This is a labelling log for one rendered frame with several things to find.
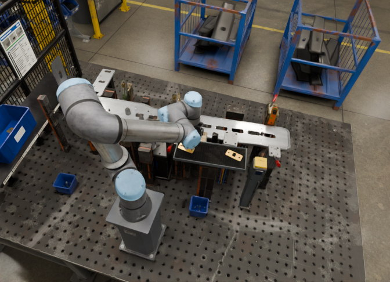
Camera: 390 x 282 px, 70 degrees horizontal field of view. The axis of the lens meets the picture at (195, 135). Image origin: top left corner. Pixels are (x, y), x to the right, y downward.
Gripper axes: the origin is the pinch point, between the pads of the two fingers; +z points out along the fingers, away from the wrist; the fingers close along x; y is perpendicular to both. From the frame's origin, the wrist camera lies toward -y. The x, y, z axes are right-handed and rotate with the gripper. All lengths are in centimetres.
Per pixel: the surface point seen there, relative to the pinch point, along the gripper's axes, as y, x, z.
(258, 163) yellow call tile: 37.0, 7.7, 1.8
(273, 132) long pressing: 39, 48, 18
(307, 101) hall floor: 68, 217, 118
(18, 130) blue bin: -88, -28, 6
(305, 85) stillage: 58, 225, 102
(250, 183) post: 36.9, 5.9, 19.3
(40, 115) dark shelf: -96, -9, 15
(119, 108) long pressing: -58, 21, 18
